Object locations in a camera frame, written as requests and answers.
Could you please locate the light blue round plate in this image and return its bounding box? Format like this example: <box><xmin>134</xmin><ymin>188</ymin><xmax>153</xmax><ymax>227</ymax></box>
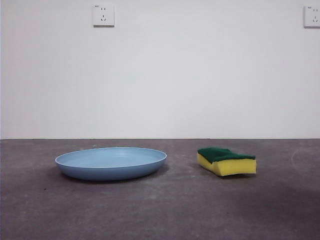
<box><xmin>54</xmin><ymin>146</ymin><xmax>168</xmax><ymax>182</ymax></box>

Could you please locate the yellow sponge with green pad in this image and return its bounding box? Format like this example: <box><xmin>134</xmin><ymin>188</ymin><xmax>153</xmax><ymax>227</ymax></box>
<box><xmin>196</xmin><ymin>146</ymin><xmax>257</xmax><ymax>177</ymax></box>

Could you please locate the white wall power outlet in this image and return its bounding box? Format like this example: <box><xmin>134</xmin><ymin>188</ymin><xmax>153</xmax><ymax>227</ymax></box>
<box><xmin>92</xmin><ymin>3</ymin><xmax>116</xmax><ymax>28</ymax></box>
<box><xmin>303</xmin><ymin>5</ymin><xmax>320</xmax><ymax>29</ymax></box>

